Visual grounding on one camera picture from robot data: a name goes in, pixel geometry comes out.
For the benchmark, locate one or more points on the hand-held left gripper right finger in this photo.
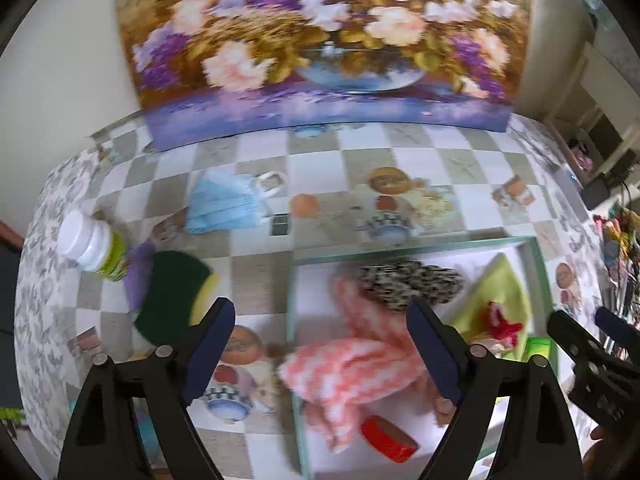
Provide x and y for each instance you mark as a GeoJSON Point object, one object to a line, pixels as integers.
{"type": "Point", "coordinates": [435, 355]}

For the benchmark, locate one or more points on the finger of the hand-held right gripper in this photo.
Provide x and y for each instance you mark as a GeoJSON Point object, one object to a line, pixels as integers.
{"type": "Point", "coordinates": [617, 327]}
{"type": "Point", "coordinates": [570, 335]}

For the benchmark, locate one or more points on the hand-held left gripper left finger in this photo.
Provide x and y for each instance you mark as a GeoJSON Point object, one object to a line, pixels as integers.
{"type": "Point", "coordinates": [210, 355]}

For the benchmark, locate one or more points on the green yellow scouring sponge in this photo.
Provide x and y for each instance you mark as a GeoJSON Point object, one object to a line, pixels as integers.
{"type": "Point", "coordinates": [170, 300]}

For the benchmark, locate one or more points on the red fabric flower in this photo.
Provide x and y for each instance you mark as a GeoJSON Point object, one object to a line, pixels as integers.
{"type": "Point", "coordinates": [502, 325]}

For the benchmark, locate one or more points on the leopard print scrunchie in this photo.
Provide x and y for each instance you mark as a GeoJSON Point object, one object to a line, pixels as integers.
{"type": "Point", "coordinates": [405, 282]}

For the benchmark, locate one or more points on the red tape roll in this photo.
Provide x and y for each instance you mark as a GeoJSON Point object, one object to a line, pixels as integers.
{"type": "Point", "coordinates": [387, 437]}

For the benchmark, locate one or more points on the green-rimmed white tray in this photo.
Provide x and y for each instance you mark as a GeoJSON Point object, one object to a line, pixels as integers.
{"type": "Point", "coordinates": [320, 290]}

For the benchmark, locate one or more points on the colourful stationery clutter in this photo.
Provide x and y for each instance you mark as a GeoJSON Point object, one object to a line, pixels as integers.
{"type": "Point", "coordinates": [622, 255]}

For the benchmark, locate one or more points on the light green cloth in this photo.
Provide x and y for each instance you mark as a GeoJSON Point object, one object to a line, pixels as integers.
{"type": "Point", "coordinates": [500, 285]}

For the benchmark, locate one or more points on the pink white knit cloth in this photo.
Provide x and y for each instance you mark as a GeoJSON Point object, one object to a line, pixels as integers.
{"type": "Point", "coordinates": [350, 370]}

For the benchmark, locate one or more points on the purple baby wipes pack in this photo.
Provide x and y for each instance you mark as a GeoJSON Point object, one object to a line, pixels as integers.
{"type": "Point", "coordinates": [140, 275]}

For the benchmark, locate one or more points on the blue face mask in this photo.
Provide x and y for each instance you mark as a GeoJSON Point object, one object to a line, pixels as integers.
{"type": "Point", "coordinates": [225, 205]}

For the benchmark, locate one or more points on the white pill bottle green label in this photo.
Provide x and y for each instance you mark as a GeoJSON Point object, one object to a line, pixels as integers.
{"type": "Point", "coordinates": [92, 247]}

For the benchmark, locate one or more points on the grey floral tablecloth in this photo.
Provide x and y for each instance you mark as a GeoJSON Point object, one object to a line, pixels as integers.
{"type": "Point", "coordinates": [45, 310]}

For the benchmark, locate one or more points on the white shelf unit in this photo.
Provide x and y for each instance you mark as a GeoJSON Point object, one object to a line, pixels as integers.
{"type": "Point", "coordinates": [605, 110]}

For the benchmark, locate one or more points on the floral painting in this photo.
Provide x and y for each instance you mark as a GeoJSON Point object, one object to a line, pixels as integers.
{"type": "Point", "coordinates": [325, 40]}

